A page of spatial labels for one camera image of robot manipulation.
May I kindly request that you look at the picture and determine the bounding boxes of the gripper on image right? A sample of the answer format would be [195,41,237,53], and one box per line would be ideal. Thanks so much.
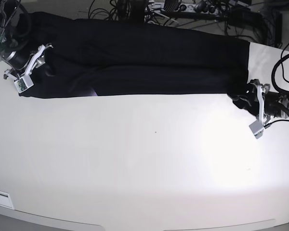
[232,79,271,125]

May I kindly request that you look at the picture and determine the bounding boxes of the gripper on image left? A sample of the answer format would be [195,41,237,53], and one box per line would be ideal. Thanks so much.
[3,43,56,80]

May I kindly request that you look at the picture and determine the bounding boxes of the black T-shirt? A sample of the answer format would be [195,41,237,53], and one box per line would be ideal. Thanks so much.
[22,12,250,99]

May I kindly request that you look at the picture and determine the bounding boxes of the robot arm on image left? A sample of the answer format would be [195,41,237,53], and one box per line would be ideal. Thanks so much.
[0,0,55,81]

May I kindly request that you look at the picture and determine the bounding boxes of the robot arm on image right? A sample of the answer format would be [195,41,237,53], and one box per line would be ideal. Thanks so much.
[228,54,289,129]

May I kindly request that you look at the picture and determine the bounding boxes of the white power strip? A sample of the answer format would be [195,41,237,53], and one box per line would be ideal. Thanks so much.
[178,1,219,14]

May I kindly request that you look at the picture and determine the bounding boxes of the white label plate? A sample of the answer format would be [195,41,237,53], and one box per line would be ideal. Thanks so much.
[0,191,14,210]

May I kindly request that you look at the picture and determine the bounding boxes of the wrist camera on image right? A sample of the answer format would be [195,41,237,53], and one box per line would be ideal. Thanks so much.
[249,120,265,139]

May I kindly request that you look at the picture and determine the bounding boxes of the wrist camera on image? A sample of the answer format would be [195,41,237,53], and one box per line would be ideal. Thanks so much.
[249,120,265,139]
[14,76,34,93]

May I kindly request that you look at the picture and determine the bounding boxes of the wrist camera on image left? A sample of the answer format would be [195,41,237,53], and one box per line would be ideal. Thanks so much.
[14,76,34,93]

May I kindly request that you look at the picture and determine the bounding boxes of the black floor cable bundle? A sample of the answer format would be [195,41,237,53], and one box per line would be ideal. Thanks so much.
[89,0,184,26]

